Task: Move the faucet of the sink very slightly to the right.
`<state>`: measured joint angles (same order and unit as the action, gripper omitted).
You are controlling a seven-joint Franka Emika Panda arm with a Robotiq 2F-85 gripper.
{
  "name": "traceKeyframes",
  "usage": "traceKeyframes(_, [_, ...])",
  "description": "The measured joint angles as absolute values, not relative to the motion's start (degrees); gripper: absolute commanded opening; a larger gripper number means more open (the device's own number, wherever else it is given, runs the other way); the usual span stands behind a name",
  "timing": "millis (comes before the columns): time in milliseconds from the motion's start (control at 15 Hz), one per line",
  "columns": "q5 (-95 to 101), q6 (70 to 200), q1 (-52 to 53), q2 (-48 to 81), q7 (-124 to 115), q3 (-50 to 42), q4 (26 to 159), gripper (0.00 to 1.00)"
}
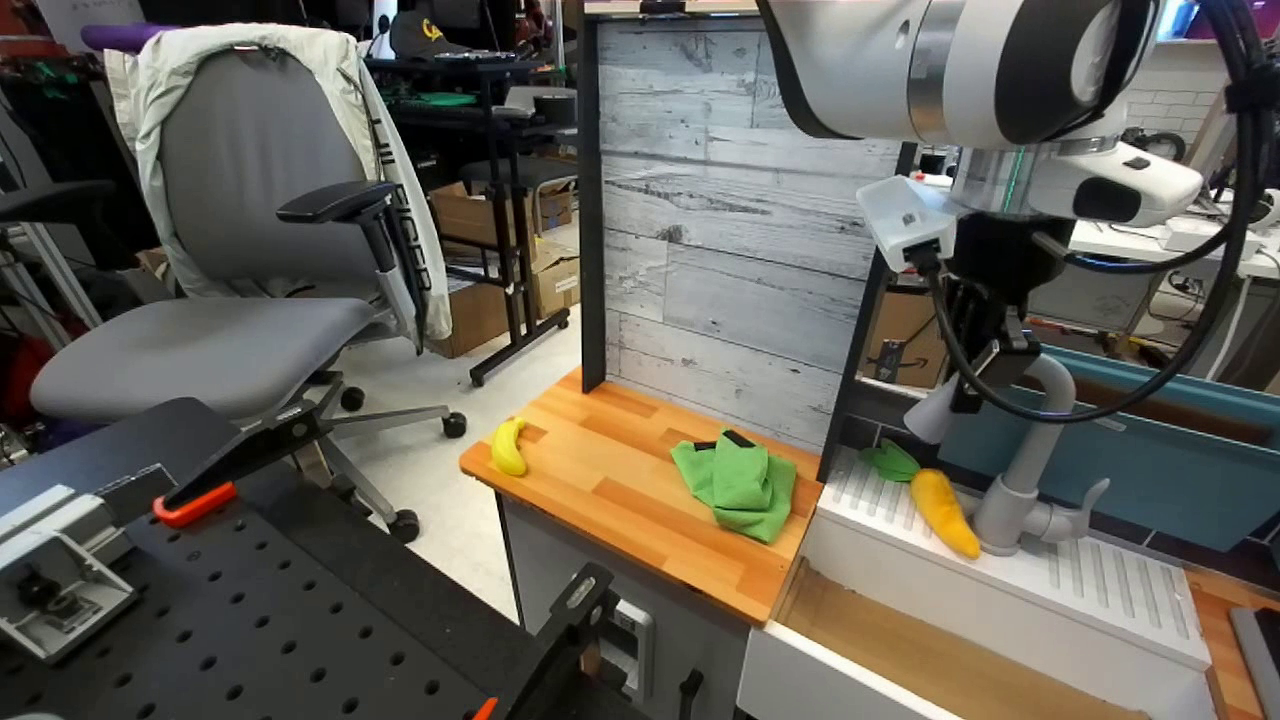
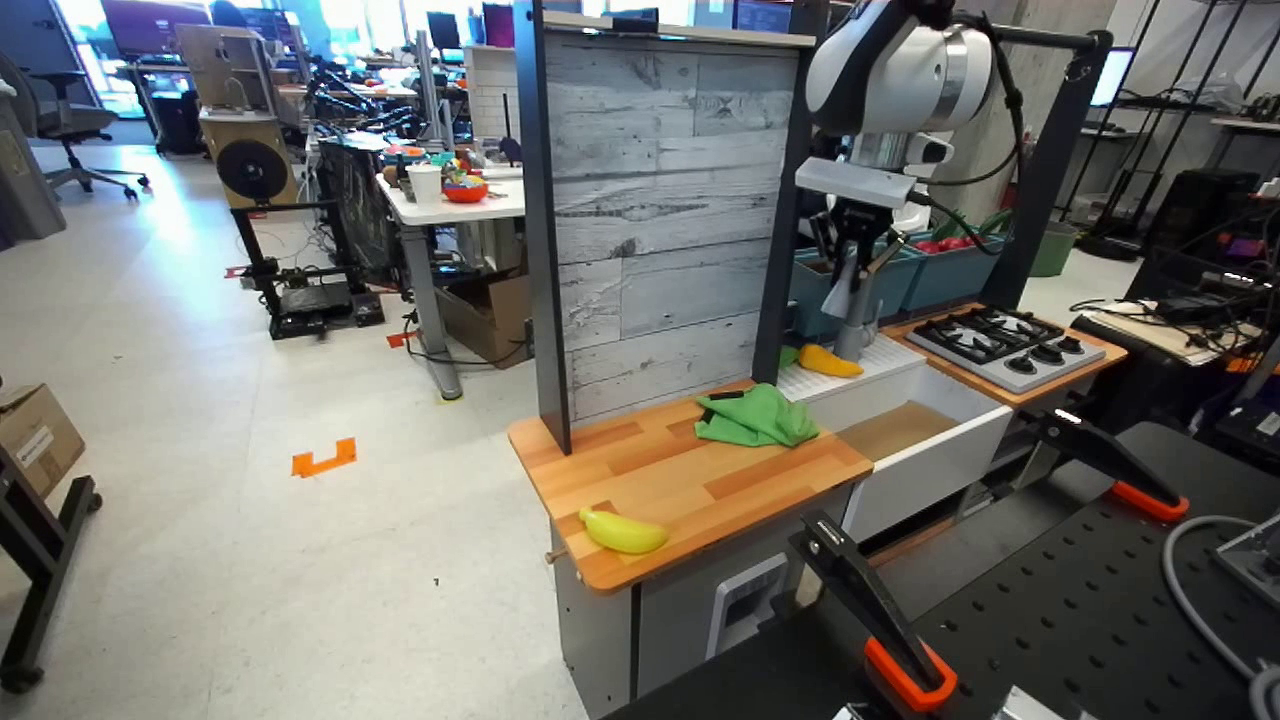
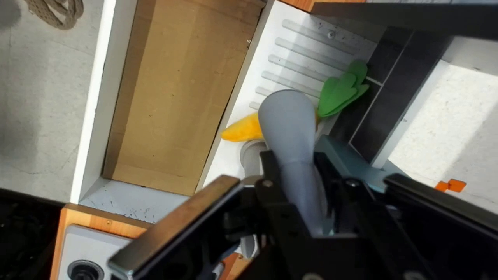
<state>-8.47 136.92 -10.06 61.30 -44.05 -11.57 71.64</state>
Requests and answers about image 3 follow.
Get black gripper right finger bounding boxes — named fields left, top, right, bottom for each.
left=330, top=173, right=498, bottom=280

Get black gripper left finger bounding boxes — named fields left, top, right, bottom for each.
left=106, top=150, right=315, bottom=280

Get grey sink faucet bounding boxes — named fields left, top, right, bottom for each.
left=240, top=88, right=335, bottom=262

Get white sink with drainboard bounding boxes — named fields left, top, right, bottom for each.
left=69, top=0, right=397, bottom=211

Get small orange plastic piece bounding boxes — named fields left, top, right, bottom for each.
left=433, top=178, right=469, bottom=195

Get wooden countertop beside stove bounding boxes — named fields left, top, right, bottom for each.
left=49, top=204, right=153, bottom=280

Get grey toy stove top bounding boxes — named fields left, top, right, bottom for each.
left=56, top=223, right=133, bottom=280

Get yellow toy carrot green leaves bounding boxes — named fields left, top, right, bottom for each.
left=220, top=58, right=372, bottom=145

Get grey wood backsplash black frame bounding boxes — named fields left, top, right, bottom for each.
left=310, top=0, right=498, bottom=212

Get beige coiled rope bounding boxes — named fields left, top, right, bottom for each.
left=24, top=0, right=86, bottom=32

